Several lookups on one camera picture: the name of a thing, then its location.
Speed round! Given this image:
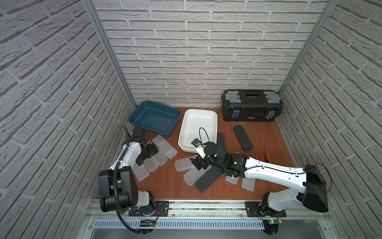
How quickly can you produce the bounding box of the smooth translucent pencil case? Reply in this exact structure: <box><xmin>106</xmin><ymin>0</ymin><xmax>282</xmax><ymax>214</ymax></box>
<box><xmin>175</xmin><ymin>155</ymin><xmax>197</xmax><ymax>172</ymax></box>

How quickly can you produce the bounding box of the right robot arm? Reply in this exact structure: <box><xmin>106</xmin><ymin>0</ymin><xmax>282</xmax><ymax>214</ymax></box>
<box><xmin>191</xmin><ymin>138</ymin><xmax>329</xmax><ymax>215</ymax></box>

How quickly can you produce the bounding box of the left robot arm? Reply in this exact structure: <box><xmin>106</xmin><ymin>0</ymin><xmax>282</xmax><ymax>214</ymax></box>
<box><xmin>98</xmin><ymin>126</ymin><xmax>158</xmax><ymax>216</ymax></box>

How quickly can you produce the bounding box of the black pencil case upright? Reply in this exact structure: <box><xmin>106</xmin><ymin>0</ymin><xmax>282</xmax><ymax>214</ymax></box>
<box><xmin>216</xmin><ymin>132</ymin><xmax>226</xmax><ymax>154</ymax></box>

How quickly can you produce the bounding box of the black pencil case tilted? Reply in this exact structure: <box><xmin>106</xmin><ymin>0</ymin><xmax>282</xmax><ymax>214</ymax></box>
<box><xmin>233</xmin><ymin>125</ymin><xmax>253</xmax><ymax>151</ymax></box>

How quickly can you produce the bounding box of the teal storage bin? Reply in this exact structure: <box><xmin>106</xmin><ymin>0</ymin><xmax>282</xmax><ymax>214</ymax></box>
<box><xmin>129</xmin><ymin>101</ymin><xmax>181</xmax><ymax>137</ymax></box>

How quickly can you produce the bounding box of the black pencil case front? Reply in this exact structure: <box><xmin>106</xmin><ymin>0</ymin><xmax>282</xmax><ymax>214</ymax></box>
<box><xmin>195</xmin><ymin>167</ymin><xmax>223</xmax><ymax>193</ymax></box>

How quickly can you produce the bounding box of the ribbed translucent pencil case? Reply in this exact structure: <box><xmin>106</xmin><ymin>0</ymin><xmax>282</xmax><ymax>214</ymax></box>
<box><xmin>184</xmin><ymin>166</ymin><xmax>211</xmax><ymax>186</ymax></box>

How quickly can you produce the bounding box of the white storage bin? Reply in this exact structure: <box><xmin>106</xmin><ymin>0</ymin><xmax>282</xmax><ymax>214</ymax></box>
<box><xmin>178</xmin><ymin>109</ymin><xmax>218</xmax><ymax>153</ymax></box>

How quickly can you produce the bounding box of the translucent case red content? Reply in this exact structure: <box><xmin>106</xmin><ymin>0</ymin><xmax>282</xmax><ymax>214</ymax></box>
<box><xmin>225</xmin><ymin>156</ymin><xmax>239</xmax><ymax>185</ymax></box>

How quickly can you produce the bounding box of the translucent case right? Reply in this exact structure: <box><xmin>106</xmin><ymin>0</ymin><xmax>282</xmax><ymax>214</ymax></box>
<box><xmin>241</xmin><ymin>178</ymin><xmax>256</xmax><ymax>192</ymax></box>

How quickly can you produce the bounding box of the black plastic toolbox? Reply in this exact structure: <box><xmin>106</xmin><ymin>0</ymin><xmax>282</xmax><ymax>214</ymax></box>
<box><xmin>221</xmin><ymin>89</ymin><xmax>283</xmax><ymax>122</ymax></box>

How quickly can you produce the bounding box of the orange handled screwdriver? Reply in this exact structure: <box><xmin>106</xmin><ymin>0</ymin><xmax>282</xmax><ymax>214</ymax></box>
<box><xmin>264</xmin><ymin>142</ymin><xmax>271</xmax><ymax>163</ymax></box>

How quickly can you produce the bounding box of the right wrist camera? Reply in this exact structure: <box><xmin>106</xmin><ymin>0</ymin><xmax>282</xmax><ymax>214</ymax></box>
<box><xmin>191</xmin><ymin>138</ymin><xmax>206</xmax><ymax>159</ymax></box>

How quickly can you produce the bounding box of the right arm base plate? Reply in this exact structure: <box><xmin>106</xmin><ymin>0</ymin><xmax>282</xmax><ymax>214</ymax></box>
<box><xmin>244</xmin><ymin>201</ymin><xmax>287</xmax><ymax>218</ymax></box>

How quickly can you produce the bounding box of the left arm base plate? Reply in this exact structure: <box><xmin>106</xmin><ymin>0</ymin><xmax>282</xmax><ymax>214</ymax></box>
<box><xmin>128</xmin><ymin>200</ymin><xmax>170</xmax><ymax>217</ymax></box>

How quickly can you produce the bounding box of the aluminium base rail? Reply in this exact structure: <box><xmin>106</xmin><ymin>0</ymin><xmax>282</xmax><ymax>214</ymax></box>
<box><xmin>85</xmin><ymin>198</ymin><xmax>330</xmax><ymax>222</ymax></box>

